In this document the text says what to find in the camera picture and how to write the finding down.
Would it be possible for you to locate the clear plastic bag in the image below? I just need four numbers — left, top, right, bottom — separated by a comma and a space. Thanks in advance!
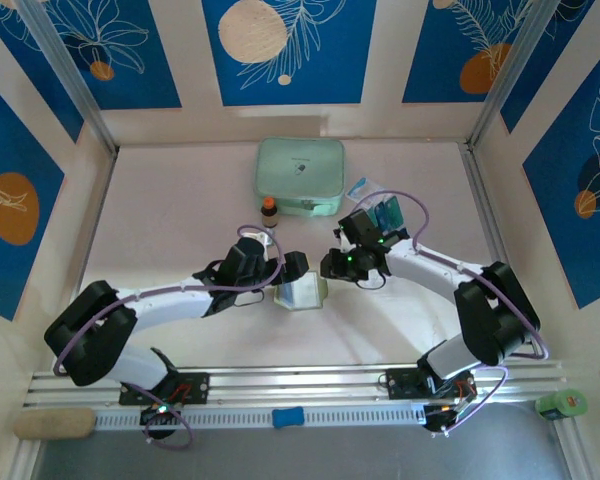
273, 271, 330, 311

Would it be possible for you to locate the teal chip card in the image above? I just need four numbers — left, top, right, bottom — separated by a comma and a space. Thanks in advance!
278, 281, 302, 307

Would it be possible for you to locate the white blue surgical packet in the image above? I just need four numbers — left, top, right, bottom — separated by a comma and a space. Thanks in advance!
346, 177, 382, 202

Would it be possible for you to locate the brown bottle orange cap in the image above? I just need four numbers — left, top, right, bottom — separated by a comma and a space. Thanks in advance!
260, 196, 280, 229

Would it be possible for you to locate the mint green zip pouch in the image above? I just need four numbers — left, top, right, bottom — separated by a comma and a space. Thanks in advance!
253, 137, 346, 219

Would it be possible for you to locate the blue bone-shaped clip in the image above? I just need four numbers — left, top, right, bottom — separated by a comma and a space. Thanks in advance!
271, 407, 306, 430

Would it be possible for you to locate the beige oblong pad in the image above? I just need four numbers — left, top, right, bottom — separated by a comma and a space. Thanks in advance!
13, 406, 97, 441

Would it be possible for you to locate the green round canister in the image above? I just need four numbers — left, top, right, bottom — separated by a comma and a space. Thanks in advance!
534, 388, 589, 420

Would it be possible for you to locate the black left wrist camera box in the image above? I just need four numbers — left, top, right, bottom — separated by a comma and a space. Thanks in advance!
223, 229, 276, 279

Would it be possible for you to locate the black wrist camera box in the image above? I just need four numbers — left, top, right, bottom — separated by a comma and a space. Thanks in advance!
337, 209, 386, 247
223, 229, 276, 279

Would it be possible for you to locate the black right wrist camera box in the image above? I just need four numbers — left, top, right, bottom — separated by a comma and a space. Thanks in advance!
337, 209, 386, 247

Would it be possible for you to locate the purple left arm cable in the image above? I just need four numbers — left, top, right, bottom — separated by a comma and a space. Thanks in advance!
52, 224, 287, 451

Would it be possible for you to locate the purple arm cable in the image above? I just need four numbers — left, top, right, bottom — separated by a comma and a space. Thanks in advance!
349, 188, 551, 439
52, 224, 287, 451

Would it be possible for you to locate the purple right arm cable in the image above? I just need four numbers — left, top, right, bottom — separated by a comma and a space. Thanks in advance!
349, 188, 551, 439

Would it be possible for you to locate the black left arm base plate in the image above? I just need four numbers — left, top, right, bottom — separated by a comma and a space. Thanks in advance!
118, 372, 211, 407

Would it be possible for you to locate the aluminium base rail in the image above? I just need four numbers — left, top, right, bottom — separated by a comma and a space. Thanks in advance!
23, 358, 567, 407

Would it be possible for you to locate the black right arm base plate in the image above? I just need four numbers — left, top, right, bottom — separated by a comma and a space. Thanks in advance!
385, 367, 477, 401

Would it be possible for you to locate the aluminium side rail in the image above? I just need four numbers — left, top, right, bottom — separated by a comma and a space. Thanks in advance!
460, 144, 542, 362

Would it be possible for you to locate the slotted grey cable duct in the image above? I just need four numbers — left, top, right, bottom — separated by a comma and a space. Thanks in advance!
93, 402, 427, 430

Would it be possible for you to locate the blue floral wall poster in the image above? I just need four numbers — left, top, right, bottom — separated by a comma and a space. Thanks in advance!
27, 0, 182, 110
402, 0, 549, 105
0, 10, 85, 145
202, 0, 377, 107
0, 72, 66, 321
499, 0, 600, 135
522, 47, 600, 310

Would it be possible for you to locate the aluminium frame post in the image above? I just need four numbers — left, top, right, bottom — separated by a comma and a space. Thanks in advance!
467, 0, 600, 151
7, 437, 46, 480
14, 0, 120, 155

